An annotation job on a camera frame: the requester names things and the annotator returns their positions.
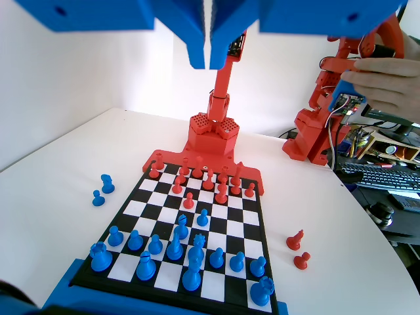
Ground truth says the black computer monitor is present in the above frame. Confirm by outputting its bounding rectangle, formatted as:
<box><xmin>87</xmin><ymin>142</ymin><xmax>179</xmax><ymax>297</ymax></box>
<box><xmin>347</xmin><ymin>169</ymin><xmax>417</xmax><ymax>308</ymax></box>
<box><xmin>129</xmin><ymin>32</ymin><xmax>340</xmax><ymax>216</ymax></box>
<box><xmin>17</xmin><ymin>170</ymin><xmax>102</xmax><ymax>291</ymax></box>
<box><xmin>360</xmin><ymin>104</ymin><xmax>420</xmax><ymax>142</ymax></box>

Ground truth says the black white chessboard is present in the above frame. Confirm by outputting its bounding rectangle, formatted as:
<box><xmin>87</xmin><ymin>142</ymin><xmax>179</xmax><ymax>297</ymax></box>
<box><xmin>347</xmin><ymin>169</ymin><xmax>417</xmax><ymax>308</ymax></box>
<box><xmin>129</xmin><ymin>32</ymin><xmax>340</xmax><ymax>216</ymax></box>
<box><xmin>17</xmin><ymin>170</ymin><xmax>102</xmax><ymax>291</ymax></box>
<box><xmin>70</xmin><ymin>162</ymin><xmax>280</xmax><ymax>315</ymax></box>

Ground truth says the black computer mouse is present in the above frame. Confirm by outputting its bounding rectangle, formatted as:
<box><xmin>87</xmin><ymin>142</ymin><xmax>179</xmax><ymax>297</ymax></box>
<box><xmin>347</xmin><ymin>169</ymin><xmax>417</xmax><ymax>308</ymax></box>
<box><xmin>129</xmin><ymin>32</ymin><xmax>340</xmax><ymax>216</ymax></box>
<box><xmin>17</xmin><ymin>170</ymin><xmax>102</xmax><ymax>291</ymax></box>
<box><xmin>366</xmin><ymin>201</ymin><xmax>394</xmax><ymax>227</ymax></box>

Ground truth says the blue board mounting plate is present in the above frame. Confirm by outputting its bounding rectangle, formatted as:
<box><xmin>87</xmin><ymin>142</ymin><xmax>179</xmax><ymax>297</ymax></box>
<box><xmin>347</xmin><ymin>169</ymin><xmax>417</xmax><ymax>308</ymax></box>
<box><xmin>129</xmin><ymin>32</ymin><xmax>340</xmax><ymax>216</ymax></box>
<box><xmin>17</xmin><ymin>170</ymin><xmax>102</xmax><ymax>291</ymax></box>
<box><xmin>39</xmin><ymin>258</ymin><xmax>289</xmax><ymax>315</ymax></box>

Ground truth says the blue rook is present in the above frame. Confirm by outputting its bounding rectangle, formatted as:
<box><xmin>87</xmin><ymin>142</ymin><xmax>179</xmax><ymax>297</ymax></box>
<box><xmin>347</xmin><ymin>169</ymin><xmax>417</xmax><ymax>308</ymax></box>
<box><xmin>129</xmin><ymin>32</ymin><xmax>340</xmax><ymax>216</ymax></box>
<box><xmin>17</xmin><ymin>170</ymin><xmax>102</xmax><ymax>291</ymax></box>
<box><xmin>89</xmin><ymin>241</ymin><xmax>113</xmax><ymax>272</ymax></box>
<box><xmin>249</xmin><ymin>276</ymin><xmax>275</xmax><ymax>308</ymax></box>

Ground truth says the red leader arm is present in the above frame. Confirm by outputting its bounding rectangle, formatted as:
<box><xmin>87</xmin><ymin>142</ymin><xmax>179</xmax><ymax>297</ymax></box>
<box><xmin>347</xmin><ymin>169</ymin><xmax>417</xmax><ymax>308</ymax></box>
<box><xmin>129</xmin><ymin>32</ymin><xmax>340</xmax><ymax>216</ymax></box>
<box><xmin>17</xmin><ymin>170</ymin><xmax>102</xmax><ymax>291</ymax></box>
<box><xmin>282</xmin><ymin>12</ymin><xmax>406</xmax><ymax>167</ymax></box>

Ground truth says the red board mounting plate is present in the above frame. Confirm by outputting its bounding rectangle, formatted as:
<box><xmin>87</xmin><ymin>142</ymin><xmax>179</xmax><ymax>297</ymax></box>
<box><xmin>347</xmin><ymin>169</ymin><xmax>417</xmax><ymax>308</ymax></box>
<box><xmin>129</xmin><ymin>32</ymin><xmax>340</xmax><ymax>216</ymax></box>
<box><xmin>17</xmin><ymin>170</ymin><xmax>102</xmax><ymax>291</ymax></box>
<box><xmin>142</xmin><ymin>149</ymin><xmax>265</xmax><ymax>196</ymax></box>

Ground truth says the black computer keyboard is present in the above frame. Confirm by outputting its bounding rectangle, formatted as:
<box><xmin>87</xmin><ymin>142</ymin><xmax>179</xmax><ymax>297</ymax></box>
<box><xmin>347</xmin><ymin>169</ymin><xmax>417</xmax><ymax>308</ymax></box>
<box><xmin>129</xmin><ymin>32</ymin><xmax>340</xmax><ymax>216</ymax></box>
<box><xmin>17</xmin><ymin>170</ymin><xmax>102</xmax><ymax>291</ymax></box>
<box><xmin>339</xmin><ymin>161</ymin><xmax>420</xmax><ymax>193</ymax></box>

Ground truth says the wooden desk organizer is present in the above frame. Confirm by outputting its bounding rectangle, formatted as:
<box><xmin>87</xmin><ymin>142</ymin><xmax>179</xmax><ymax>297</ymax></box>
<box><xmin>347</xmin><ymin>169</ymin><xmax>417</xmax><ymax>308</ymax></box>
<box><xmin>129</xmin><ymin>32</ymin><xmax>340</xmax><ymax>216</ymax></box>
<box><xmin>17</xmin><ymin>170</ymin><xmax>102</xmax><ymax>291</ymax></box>
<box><xmin>357</xmin><ymin>130</ymin><xmax>420</xmax><ymax>162</ymax></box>

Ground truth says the person's hand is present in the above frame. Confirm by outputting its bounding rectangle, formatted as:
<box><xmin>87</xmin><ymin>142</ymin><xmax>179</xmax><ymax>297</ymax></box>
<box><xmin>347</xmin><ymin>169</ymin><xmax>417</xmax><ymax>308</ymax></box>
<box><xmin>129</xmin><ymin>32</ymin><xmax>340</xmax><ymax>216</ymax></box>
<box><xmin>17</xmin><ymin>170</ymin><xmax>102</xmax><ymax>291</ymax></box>
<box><xmin>340</xmin><ymin>31</ymin><xmax>420</xmax><ymax>114</ymax></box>

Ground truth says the blue bishop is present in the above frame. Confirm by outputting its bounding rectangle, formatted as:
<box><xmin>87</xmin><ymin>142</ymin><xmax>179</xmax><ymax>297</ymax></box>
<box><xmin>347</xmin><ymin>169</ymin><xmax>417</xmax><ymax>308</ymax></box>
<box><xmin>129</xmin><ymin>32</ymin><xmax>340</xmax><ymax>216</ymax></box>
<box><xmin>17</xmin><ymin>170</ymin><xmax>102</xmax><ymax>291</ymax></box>
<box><xmin>173</xmin><ymin>213</ymin><xmax>190</xmax><ymax>240</ymax></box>
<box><xmin>136</xmin><ymin>251</ymin><xmax>157</xmax><ymax>282</ymax></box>

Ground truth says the blue queen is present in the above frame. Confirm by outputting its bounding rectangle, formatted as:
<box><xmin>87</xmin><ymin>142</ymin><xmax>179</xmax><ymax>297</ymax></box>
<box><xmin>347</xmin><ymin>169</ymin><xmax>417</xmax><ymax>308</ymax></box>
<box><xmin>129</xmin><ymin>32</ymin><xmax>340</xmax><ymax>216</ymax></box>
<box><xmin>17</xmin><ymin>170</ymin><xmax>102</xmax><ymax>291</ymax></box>
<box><xmin>187</xmin><ymin>233</ymin><xmax>207</xmax><ymax>263</ymax></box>

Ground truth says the blue king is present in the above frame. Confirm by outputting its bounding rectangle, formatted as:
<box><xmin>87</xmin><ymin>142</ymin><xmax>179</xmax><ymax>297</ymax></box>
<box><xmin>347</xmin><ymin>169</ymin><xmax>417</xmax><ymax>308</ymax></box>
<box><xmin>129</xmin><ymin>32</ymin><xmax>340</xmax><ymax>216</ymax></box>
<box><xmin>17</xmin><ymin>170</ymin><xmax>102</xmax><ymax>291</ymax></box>
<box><xmin>182</xmin><ymin>255</ymin><xmax>203</xmax><ymax>292</ymax></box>

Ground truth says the black side desk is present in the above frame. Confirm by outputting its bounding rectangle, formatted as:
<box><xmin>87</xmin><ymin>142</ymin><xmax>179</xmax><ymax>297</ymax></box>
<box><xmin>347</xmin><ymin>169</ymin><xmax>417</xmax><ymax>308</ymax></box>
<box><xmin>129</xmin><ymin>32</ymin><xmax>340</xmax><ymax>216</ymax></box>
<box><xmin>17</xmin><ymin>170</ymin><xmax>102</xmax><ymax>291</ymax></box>
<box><xmin>334</xmin><ymin>157</ymin><xmax>420</xmax><ymax>253</ymax></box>

